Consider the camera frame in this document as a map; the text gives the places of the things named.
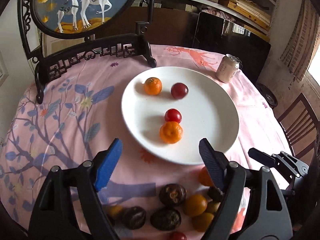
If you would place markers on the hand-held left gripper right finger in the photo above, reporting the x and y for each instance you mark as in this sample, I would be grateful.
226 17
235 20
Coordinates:
212 166

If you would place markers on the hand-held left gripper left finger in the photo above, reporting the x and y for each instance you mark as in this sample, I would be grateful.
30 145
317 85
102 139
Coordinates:
110 166

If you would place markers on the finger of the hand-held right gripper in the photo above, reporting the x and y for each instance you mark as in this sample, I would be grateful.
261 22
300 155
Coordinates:
261 158

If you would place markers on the orange kumquat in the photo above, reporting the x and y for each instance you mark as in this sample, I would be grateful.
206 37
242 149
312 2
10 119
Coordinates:
202 222
195 205
203 177

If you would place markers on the brown water chestnut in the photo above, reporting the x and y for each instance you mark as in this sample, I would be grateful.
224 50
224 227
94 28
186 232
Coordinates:
133 217
172 195
213 193
166 219

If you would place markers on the yellow-green kumquat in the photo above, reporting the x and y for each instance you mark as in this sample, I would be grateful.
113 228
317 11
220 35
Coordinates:
115 211
212 207

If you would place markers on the white deep plate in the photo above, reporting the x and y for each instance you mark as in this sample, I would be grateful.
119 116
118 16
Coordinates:
205 110

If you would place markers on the dark red plum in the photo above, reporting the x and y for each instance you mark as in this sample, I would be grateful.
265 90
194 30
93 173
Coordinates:
177 236
179 90

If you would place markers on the brown wooden chair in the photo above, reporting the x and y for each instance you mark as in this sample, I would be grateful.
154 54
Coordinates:
297 127

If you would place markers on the orange mandarin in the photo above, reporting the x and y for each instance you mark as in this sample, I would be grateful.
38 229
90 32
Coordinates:
171 132
153 86

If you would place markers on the pink printed tablecloth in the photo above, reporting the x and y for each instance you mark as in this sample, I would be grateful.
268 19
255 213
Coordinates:
75 120

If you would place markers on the black round stool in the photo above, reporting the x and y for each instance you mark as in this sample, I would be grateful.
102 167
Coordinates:
267 95

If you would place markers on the small red plum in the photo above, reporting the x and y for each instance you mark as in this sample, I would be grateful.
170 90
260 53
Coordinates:
173 115

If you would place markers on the pink drink can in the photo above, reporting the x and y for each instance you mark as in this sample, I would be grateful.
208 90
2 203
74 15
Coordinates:
227 68

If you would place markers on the black glossy panel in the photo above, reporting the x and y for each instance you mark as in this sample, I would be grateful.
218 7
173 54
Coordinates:
225 47

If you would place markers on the white cabinet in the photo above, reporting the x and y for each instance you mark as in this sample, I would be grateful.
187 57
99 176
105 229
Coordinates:
62 45

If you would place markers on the dark wooden cabinet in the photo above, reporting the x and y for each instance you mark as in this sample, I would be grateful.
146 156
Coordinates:
170 27

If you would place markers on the stack of wooden boxes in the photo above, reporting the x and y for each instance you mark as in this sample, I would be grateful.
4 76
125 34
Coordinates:
250 12

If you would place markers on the round deer screen black stand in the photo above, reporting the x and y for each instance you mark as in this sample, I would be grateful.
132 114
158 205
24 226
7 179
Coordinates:
82 5

